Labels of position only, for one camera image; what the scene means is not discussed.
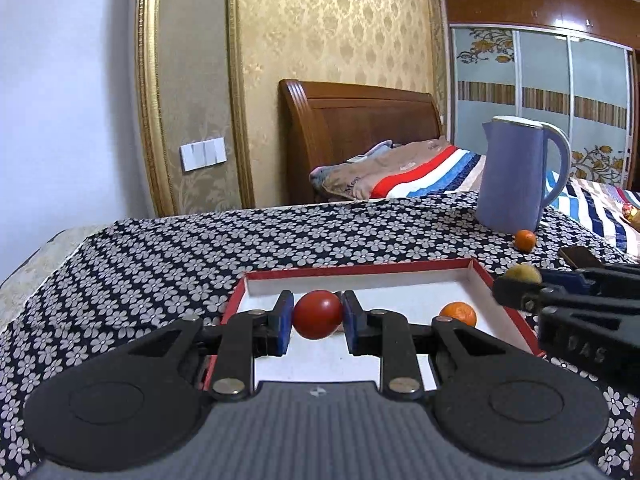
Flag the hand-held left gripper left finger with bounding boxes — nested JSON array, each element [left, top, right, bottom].
[[122, 291, 295, 400]]

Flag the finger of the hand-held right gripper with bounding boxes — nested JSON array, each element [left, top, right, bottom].
[[492, 277, 640, 313], [540, 264, 640, 293]]

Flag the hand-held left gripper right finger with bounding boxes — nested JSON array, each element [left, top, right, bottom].
[[342, 291, 508, 400]]

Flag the small pale grape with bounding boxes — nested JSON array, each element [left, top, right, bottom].
[[505, 265, 542, 286]]

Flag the red cherry tomato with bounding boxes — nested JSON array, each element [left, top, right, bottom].
[[292, 290, 344, 340]]

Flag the red cardboard box tray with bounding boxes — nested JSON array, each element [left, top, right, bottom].
[[202, 257, 548, 393]]

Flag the orange mandarin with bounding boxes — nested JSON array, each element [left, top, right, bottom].
[[439, 301, 477, 329]]

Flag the black phone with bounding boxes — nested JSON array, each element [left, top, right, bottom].
[[559, 246, 603, 272]]

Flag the purple electric kettle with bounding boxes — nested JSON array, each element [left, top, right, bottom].
[[474, 116, 572, 231]]

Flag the black floral tablecloth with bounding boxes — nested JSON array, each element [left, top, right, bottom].
[[0, 192, 640, 480]]

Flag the grey blue cloth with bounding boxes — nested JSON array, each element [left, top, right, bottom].
[[309, 141, 393, 191]]

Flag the striped blanket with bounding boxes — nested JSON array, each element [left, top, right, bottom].
[[370, 146, 640, 261]]

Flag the wooden bed headboard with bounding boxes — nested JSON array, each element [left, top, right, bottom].
[[279, 79, 446, 203]]

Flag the sliding door wardrobe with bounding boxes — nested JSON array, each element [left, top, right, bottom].
[[442, 0, 640, 193]]

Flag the beige patterned mattress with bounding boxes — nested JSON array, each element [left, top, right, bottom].
[[0, 225, 108, 301]]

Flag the white wall switch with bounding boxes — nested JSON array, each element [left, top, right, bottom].
[[180, 137, 227, 171]]

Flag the gold wall moulding strip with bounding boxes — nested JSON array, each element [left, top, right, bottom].
[[227, 0, 256, 208], [135, 0, 176, 216]]

